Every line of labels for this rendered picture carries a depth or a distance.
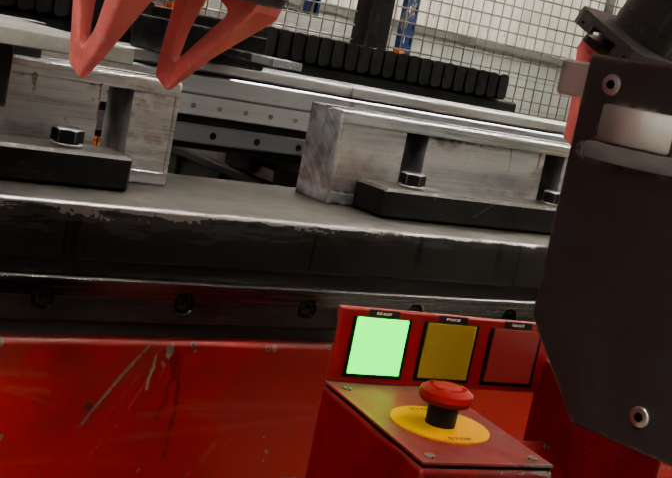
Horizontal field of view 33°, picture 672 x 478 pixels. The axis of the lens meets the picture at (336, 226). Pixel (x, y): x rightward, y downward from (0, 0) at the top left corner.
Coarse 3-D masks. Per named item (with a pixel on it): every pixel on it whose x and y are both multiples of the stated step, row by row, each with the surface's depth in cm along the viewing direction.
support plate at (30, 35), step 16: (0, 16) 88; (0, 32) 68; (16, 32) 69; (32, 32) 69; (48, 32) 74; (64, 32) 80; (32, 48) 70; (48, 48) 70; (64, 48) 71; (112, 48) 72; (128, 48) 73; (128, 64) 73
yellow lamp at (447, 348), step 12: (432, 324) 90; (444, 324) 90; (432, 336) 90; (444, 336) 90; (456, 336) 91; (468, 336) 91; (432, 348) 90; (444, 348) 91; (456, 348) 91; (468, 348) 92; (420, 360) 90; (432, 360) 90; (444, 360) 91; (456, 360) 91; (468, 360) 92; (420, 372) 90; (432, 372) 91; (444, 372) 91; (456, 372) 92
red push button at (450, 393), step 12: (432, 384) 81; (444, 384) 82; (456, 384) 82; (420, 396) 81; (432, 396) 80; (444, 396) 80; (456, 396) 80; (468, 396) 81; (432, 408) 81; (444, 408) 81; (456, 408) 80; (468, 408) 81; (432, 420) 81; (444, 420) 81; (456, 420) 82
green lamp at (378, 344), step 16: (368, 320) 87; (384, 320) 88; (400, 320) 88; (368, 336) 88; (384, 336) 88; (400, 336) 89; (352, 352) 87; (368, 352) 88; (384, 352) 88; (400, 352) 89; (352, 368) 88; (368, 368) 88; (384, 368) 89
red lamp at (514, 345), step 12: (504, 336) 93; (516, 336) 93; (528, 336) 94; (492, 348) 92; (504, 348) 93; (516, 348) 93; (528, 348) 94; (492, 360) 93; (504, 360) 93; (516, 360) 94; (528, 360) 94; (492, 372) 93; (504, 372) 94; (516, 372) 94; (528, 372) 94
